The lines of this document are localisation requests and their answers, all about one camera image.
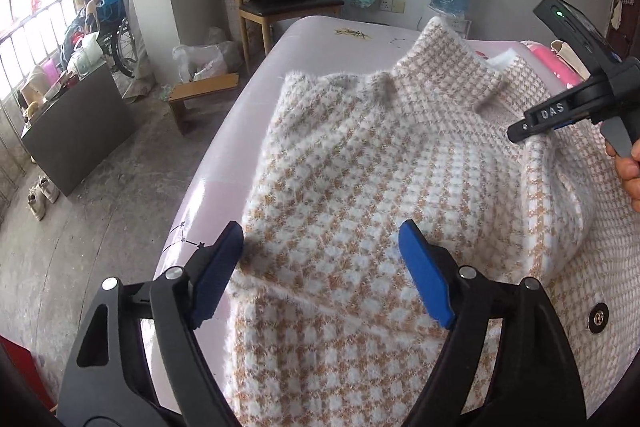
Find pink floral blanket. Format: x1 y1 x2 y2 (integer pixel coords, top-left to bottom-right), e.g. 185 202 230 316
520 41 591 88

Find white water dispenser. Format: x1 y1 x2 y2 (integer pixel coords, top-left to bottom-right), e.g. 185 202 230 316
425 14 473 40

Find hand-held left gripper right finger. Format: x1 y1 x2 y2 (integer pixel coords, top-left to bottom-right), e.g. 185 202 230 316
398 219 587 427

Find small wooden stool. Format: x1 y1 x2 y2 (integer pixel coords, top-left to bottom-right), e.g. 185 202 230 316
167 73 240 135

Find beige garment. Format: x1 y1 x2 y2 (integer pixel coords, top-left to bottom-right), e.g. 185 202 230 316
550 40 597 78

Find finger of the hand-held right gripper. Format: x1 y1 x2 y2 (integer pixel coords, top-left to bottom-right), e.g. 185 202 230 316
506 113 542 144

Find person's right hand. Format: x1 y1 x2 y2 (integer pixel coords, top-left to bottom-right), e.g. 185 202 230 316
605 140 640 214

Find white plastic bags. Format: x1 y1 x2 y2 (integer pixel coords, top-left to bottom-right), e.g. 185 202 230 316
172 27 243 82

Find wooden chair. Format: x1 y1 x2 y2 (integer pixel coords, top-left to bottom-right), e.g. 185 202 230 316
228 0 346 75

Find white shoe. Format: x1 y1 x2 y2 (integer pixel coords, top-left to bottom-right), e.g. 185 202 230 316
39 176 61 204
27 187 48 222

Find metal window railing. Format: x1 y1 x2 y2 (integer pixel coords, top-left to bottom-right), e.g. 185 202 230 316
0 0 81 208

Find white bag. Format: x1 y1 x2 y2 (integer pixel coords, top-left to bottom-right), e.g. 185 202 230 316
67 32 101 72

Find beige white houndstooth coat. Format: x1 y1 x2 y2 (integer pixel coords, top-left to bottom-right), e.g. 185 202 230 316
222 17 640 427

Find red box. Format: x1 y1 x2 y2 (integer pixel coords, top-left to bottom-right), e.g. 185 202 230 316
0 337 56 413

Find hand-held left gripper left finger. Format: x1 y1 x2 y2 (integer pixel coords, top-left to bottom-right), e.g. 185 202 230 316
56 221 246 427

